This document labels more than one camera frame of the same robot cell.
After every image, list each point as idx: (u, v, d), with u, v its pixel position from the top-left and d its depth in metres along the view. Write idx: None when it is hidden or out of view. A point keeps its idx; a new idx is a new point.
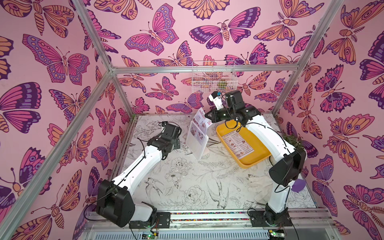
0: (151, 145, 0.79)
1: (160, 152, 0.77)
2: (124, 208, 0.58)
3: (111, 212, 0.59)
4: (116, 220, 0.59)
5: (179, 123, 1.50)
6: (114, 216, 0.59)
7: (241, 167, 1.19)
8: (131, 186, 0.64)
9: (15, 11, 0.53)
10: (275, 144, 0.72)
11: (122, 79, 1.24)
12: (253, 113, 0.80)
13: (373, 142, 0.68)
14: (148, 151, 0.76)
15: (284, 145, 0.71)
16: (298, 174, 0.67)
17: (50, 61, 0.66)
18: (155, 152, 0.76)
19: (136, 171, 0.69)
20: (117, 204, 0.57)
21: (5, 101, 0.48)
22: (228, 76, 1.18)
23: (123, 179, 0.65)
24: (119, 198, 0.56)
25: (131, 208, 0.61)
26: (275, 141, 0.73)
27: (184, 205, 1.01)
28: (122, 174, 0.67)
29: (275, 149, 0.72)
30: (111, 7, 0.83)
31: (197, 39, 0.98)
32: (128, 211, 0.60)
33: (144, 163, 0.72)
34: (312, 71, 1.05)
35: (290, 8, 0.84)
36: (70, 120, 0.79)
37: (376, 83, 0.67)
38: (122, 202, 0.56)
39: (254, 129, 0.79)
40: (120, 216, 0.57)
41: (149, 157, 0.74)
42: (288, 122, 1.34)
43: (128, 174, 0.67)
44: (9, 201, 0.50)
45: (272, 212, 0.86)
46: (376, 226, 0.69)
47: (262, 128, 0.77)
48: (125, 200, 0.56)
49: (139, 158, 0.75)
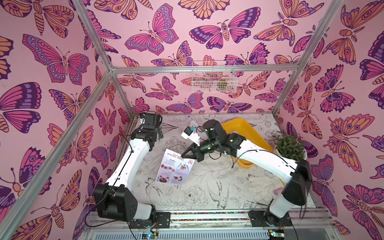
0: (136, 139, 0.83)
1: (146, 142, 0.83)
2: (127, 204, 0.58)
3: (115, 211, 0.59)
4: (123, 217, 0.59)
5: (179, 123, 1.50)
6: (119, 214, 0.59)
7: (241, 167, 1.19)
8: (127, 181, 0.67)
9: (15, 11, 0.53)
10: (277, 166, 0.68)
11: (122, 79, 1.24)
12: (239, 140, 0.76)
13: (373, 142, 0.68)
14: (134, 145, 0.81)
15: (286, 163, 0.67)
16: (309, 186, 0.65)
17: (50, 61, 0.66)
18: (141, 144, 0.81)
19: (128, 167, 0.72)
20: (119, 202, 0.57)
21: (5, 101, 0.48)
22: (228, 76, 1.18)
23: (117, 178, 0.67)
24: (119, 197, 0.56)
25: (133, 202, 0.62)
26: (275, 161, 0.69)
27: (184, 204, 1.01)
28: (115, 174, 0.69)
29: (278, 170, 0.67)
30: (111, 7, 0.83)
31: (197, 39, 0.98)
32: (132, 205, 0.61)
33: (134, 156, 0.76)
34: (312, 71, 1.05)
35: (290, 8, 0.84)
36: (70, 120, 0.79)
37: (376, 83, 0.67)
38: (123, 199, 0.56)
39: (247, 156, 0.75)
40: (125, 213, 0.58)
41: (137, 150, 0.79)
42: (288, 122, 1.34)
43: (120, 172, 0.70)
44: (9, 201, 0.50)
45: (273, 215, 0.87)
46: (376, 226, 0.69)
47: (254, 153, 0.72)
48: (126, 195, 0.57)
49: (127, 153, 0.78)
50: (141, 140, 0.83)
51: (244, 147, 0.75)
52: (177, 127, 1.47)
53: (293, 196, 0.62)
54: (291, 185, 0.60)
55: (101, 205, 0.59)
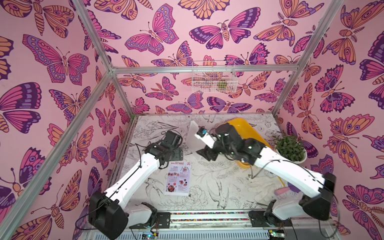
0: (149, 152, 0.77)
1: (156, 161, 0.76)
2: (115, 223, 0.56)
3: (102, 225, 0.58)
4: (107, 234, 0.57)
5: (179, 123, 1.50)
6: (104, 230, 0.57)
7: (241, 167, 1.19)
8: (122, 198, 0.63)
9: (15, 11, 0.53)
10: (302, 179, 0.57)
11: (122, 79, 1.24)
12: (257, 148, 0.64)
13: (374, 142, 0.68)
14: (145, 160, 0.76)
15: (312, 177, 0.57)
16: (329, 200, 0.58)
17: (50, 61, 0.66)
18: (152, 163, 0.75)
19: (129, 182, 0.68)
20: (108, 218, 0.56)
21: (5, 101, 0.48)
22: (228, 76, 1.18)
23: (115, 191, 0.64)
24: (109, 213, 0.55)
25: (123, 221, 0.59)
26: (300, 173, 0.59)
27: (184, 205, 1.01)
28: (116, 184, 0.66)
29: (303, 185, 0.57)
30: (111, 7, 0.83)
31: (197, 39, 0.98)
32: (120, 225, 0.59)
33: (139, 173, 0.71)
34: (312, 71, 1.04)
35: (290, 8, 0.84)
36: (71, 120, 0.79)
37: (376, 83, 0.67)
38: (113, 217, 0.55)
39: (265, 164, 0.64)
40: (110, 231, 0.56)
41: (145, 166, 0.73)
42: (288, 122, 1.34)
43: (120, 184, 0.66)
44: (9, 201, 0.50)
45: (273, 216, 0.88)
46: (376, 226, 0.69)
47: (277, 163, 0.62)
48: (116, 213, 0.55)
49: (135, 167, 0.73)
50: (154, 158, 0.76)
51: (264, 156, 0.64)
52: (177, 127, 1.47)
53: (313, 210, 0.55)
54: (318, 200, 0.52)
55: (92, 214, 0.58)
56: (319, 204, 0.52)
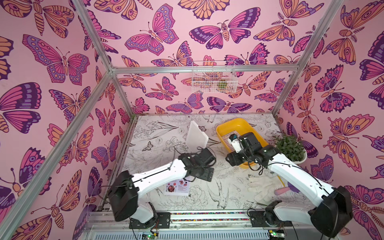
0: (181, 160, 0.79)
1: (184, 171, 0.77)
2: (126, 208, 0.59)
3: (114, 202, 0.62)
4: (115, 213, 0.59)
5: (179, 123, 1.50)
6: (115, 207, 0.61)
7: (241, 167, 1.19)
8: (143, 189, 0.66)
9: (15, 11, 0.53)
10: (307, 184, 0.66)
11: (122, 79, 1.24)
12: (272, 153, 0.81)
13: (373, 142, 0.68)
14: (175, 165, 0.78)
15: (318, 185, 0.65)
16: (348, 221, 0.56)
17: (50, 61, 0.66)
18: (179, 172, 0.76)
19: (154, 178, 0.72)
20: (124, 198, 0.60)
21: (5, 101, 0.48)
22: (228, 76, 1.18)
23: (140, 180, 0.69)
24: (128, 196, 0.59)
25: (131, 210, 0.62)
26: (307, 180, 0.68)
27: (184, 205, 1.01)
28: (142, 174, 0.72)
29: (309, 190, 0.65)
30: (111, 7, 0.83)
31: (197, 39, 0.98)
32: (127, 212, 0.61)
33: (165, 175, 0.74)
34: (312, 71, 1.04)
35: (290, 8, 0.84)
36: (70, 120, 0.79)
37: (376, 83, 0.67)
38: (128, 202, 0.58)
39: (277, 168, 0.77)
40: (119, 211, 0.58)
41: (173, 171, 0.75)
42: (288, 122, 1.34)
43: (146, 176, 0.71)
44: (9, 201, 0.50)
45: (272, 212, 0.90)
46: (376, 226, 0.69)
47: (286, 167, 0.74)
48: (133, 199, 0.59)
49: (163, 167, 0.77)
50: (182, 168, 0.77)
51: (277, 160, 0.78)
52: (177, 127, 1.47)
53: (322, 223, 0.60)
54: (322, 208, 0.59)
55: (112, 189, 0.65)
56: (325, 214, 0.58)
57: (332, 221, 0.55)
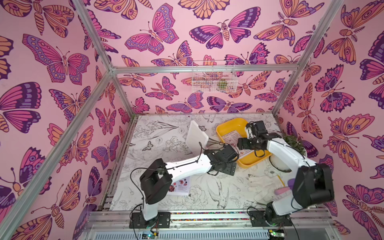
0: (207, 155, 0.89)
1: (210, 165, 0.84)
2: (161, 191, 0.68)
3: (148, 186, 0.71)
4: (149, 196, 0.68)
5: (179, 122, 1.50)
6: (148, 191, 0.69)
7: (241, 167, 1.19)
8: (176, 176, 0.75)
9: (15, 11, 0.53)
10: (293, 158, 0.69)
11: (122, 79, 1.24)
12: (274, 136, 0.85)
13: (374, 142, 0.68)
14: (202, 159, 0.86)
15: (304, 159, 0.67)
16: (324, 198, 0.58)
17: (50, 61, 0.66)
18: (206, 164, 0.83)
19: (185, 168, 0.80)
20: (159, 183, 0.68)
21: (6, 101, 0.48)
22: (228, 76, 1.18)
23: (173, 168, 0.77)
24: (162, 181, 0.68)
25: (162, 194, 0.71)
26: (295, 155, 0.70)
27: (184, 204, 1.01)
28: (174, 163, 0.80)
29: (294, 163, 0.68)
30: (111, 7, 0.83)
31: (197, 39, 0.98)
32: (160, 195, 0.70)
33: (194, 166, 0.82)
34: (312, 71, 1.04)
35: (290, 8, 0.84)
36: (71, 120, 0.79)
37: (376, 83, 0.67)
38: (162, 186, 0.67)
39: (273, 146, 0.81)
40: (153, 194, 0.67)
41: (200, 164, 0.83)
42: (288, 122, 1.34)
43: (177, 166, 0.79)
44: (9, 201, 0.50)
45: (271, 209, 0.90)
46: (376, 226, 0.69)
47: (280, 144, 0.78)
48: (166, 184, 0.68)
49: (191, 160, 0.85)
50: (209, 161, 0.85)
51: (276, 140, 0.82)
52: (177, 126, 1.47)
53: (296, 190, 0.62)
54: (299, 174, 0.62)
55: (146, 174, 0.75)
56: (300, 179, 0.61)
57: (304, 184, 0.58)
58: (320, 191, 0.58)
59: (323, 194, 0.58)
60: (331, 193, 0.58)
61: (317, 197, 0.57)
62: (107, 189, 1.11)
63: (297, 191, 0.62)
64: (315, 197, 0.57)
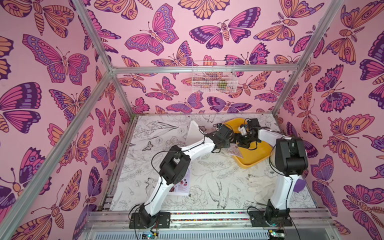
0: (209, 137, 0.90)
1: (214, 144, 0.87)
2: (182, 170, 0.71)
3: (168, 170, 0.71)
4: (172, 177, 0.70)
5: (179, 122, 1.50)
6: (170, 173, 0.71)
7: (241, 167, 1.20)
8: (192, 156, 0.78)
9: (15, 11, 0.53)
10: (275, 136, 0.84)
11: (122, 79, 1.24)
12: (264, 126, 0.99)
13: (373, 142, 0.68)
14: (206, 140, 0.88)
15: (283, 136, 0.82)
16: (300, 163, 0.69)
17: (50, 61, 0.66)
18: (212, 143, 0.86)
19: (196, 148, 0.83)
20: (179, 165, 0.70)
21: (5, 101, 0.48)
22: (228, 76, 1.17)
23: (187, 149, 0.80)
24: (183, 162, 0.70)
25: (183, 174, 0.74)
26: (277, 135, 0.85)
27: (184, 204, 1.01)
28: (187, 146, 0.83)
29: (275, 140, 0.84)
30: (111, 7, 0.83)
31: (197, 39, 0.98)
32: (182, 173, 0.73)
33: (202, 146, 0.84)
34: (312, 71, 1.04)
35: (290, 8, 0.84)
36: (70, 120, 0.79)
37: (376, 83, 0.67)
38: (183, 165, 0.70)
39: (262, 134, 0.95)
40: (176, 174, 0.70)
41: (206, 144, 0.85)
42: (288, 122, 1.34)
43: (191, 147, 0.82)
44: (9, 201, 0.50)
45: (271, 208, 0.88)
46: (376, 226, 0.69)
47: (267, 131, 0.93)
48: (186, 164, 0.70)
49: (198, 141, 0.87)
50: (213, 141, 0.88)
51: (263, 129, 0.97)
52: (177, 127, 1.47)
53: (277, 159, 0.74)
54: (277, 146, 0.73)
55: (166, 160, 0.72)
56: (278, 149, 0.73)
57: (281, 151, 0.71)
58: (295, 159, 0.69)
59: (298, 162, 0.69)
60: (305, 161, 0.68)
61: (293, 164, 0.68)
62: (107, 189, 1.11)
63: (278, 161, 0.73)
64: (289, 163, 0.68)
